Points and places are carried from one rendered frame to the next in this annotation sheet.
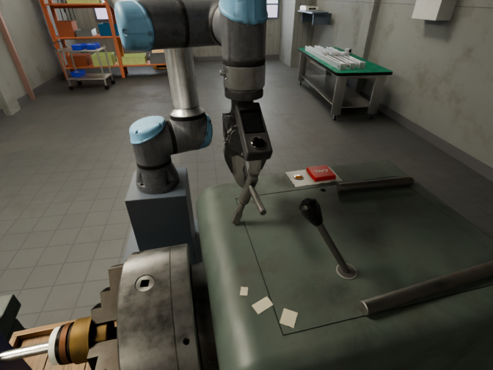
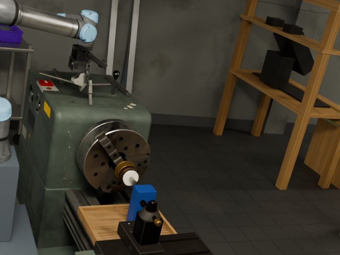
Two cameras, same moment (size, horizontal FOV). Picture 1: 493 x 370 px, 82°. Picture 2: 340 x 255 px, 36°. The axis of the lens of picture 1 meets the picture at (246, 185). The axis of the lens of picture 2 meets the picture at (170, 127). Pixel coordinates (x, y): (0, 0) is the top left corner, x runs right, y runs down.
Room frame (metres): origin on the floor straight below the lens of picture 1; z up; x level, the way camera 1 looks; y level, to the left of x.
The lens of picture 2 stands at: (0.80, 2.33, 2.08)
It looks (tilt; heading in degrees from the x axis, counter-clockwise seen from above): 20 degrees down; 253
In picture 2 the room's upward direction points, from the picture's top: 13 degrees clockwise
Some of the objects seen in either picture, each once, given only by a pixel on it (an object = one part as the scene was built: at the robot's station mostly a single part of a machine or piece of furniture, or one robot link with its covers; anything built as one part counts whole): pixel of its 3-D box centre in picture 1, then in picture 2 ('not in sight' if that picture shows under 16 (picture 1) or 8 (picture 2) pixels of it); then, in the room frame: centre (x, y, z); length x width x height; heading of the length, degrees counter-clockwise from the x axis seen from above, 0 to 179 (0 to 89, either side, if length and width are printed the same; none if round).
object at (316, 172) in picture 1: (320, 174); (45, 83); (0.67, -0.20, 1.26); 0.06 x 0.06 x 0.02; 13
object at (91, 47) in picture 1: (85, 65); not in sight; (6.29, 3.33, 0.44); 0.92 x 0.53 x 0.88; 99
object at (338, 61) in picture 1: (334, 75); not in sight; (5.43, -1.59, 0.43); 2.33 x 0.87 x 0.86; 5
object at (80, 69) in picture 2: (243, 118); (81, 58); (0.54, 0.01, 1.46); 0.09 x 0.08 x 0.12; 13
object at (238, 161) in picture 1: (236, 167); (79, 82); (0.53, 0.02, 1.36); 0.06 x 0.03 x 0.09; 13
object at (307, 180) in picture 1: (312, 184); (46, 90); (0.66, -0.18, 1.23); 0.13 x 0.08 x 0.06; 103
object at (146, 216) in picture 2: not in sight; (150, 212); (0.30, 0.74, 1.14); 0.08 x 0.08 x 0.03
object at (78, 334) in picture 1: (87, 338); (126, 172); (0.31, 0.33, 1.08); 0.09 x 0.09 x 0.09; 13
